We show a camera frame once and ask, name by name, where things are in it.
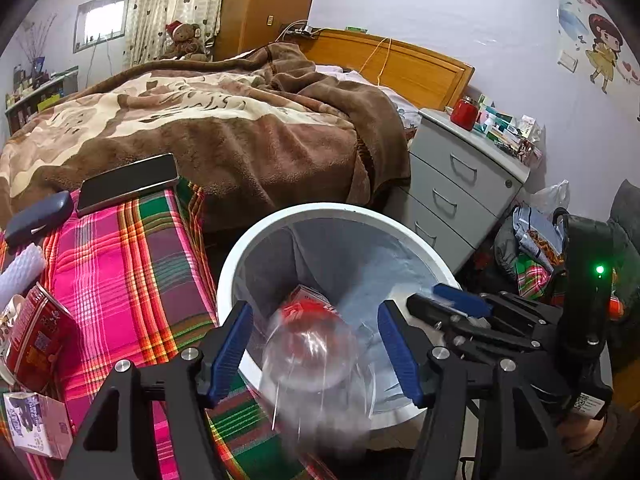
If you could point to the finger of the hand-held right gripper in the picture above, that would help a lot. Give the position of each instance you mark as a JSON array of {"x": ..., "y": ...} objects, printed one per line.
[
  {"x": 430, "y": 307},
  {"x": 460, "y": 297}
]

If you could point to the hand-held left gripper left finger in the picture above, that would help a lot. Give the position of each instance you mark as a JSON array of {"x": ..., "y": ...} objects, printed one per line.
[{"x": 230, "y": 345}]

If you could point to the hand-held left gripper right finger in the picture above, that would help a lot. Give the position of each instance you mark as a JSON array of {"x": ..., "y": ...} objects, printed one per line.
[{"x": 400, "y": 355}]

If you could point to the clear plastic bottle red label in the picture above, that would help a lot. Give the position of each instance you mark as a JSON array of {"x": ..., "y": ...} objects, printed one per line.
[{"x": 310, "y": 355}]

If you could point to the red white milk carton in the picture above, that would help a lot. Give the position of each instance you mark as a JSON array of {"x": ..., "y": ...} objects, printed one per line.
[{"x": 305, "y": 296}]

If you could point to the white trash bin with liner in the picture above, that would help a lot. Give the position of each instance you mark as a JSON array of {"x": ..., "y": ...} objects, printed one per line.
[{"x": 325, "y": 210}]

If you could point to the white foam fruit net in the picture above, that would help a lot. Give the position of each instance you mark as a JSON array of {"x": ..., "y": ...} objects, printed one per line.
[{"x": 20, "y": 270}]

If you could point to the pile of colourful bags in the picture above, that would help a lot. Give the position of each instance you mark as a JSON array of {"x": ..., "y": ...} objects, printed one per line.
[{"x": 530, "y": 255}]

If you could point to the grey cloth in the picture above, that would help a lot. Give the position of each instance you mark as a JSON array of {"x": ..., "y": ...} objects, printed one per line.
[{"x": 627, "y": 210}]

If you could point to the white plastic bag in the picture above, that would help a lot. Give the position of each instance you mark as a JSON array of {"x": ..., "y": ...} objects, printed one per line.
[{"x": 552, "y": 197}]

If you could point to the grey drawer nightstand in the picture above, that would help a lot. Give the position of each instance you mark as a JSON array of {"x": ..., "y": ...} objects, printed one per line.
[{"x": 460, "y": 185}]

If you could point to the pink green plaid cloth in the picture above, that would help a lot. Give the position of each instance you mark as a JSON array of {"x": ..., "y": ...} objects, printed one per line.
[{"x": 125, "y": 270}]

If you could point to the pile of small boxes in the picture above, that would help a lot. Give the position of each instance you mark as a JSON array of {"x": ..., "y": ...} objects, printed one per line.
[{"x": 505, "y": 130}]

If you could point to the red jar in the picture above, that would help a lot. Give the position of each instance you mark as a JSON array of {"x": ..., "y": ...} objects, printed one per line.
[{"x": 462, "y": 112}]

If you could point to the black smartphone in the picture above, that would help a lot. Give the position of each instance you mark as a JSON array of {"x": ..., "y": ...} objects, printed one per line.
[{"x": 130, "y": 180}]

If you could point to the brown beige fleece blanket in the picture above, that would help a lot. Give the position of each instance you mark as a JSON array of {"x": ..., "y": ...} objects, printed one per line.
[{"x": 225, "y": 150}]

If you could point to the purple white drink carton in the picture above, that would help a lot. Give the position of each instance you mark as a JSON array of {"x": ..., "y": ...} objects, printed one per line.
[{"x": 35, "y": 420}]

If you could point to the white patterned paper cup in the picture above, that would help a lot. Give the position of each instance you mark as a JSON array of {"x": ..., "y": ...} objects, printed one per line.
[{"x": 9, "y": 325}]

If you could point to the wooden bed headboard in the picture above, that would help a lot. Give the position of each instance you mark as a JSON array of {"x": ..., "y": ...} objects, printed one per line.
[{"x": 425, "y": 70}]

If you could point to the dark blue glasses case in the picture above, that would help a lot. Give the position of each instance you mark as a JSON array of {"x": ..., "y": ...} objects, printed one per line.
[{"x": 37, "y": 217}]

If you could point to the power strip with plugs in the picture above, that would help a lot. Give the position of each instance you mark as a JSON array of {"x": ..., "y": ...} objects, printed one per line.
[{"x": 300, "y": 30}]

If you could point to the cluttered storage shelf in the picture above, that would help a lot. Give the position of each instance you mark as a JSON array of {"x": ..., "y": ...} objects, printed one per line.
[{"x": 45, "y": 100}]

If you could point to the brown teddy bear red hat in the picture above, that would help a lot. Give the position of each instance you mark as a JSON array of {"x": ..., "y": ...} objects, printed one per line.
[{"x": 185, "y": 35}]

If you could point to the row of toiletry bottles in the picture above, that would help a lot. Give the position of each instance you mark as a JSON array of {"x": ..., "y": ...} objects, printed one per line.
[{"x": 27, "y": 82}]

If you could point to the small barred window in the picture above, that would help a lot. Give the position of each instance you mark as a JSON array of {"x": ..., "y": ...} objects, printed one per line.
[{"x": 102, "y": 17}]

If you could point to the dried branches in vase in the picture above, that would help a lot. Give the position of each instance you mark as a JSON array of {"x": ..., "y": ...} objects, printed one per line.
[{"x": 35, "y": 45}]

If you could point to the cartoon girl wall sticker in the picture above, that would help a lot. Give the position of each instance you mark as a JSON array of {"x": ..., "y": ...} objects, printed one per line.
[{"x": 605, "y": 40}]

